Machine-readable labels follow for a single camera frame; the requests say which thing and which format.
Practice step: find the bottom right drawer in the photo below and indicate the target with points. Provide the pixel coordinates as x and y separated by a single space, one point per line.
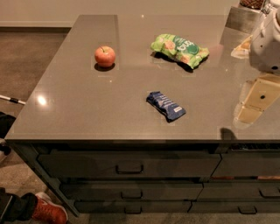
234 207

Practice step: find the blue rxbar blueberry bar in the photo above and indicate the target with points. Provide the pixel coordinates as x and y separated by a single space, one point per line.
164 105

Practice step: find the red sneaker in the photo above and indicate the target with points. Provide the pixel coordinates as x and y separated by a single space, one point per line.
49 212

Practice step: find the dark trouser leg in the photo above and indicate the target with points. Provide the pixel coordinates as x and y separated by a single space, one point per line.
15 208

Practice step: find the green rice chip bag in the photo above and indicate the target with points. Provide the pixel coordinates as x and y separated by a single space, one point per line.
179 49

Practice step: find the brown woven basket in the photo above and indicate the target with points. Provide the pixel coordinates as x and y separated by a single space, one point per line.
252 4

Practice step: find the top right drawer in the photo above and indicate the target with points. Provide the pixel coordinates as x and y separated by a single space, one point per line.
248 165

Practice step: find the drawer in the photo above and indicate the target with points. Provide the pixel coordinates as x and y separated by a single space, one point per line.
248 165
234 192
234 207
133 207
132 191
128 165

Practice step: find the top left drawer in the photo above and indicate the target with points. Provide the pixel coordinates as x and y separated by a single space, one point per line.
128 165

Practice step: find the middle left drawer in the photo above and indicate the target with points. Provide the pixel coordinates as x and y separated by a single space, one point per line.
132 191

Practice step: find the red apple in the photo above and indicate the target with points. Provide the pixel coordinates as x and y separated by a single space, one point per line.
105 56

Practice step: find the middle right drawer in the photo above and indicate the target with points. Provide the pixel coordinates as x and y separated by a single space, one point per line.
234 192

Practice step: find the bottom left drawer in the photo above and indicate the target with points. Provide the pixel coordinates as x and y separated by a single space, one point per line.
133 207

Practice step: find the white metal rod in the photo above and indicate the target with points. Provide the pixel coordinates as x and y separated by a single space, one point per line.
10 99

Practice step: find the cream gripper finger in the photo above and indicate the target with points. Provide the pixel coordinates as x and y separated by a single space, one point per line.
256 96

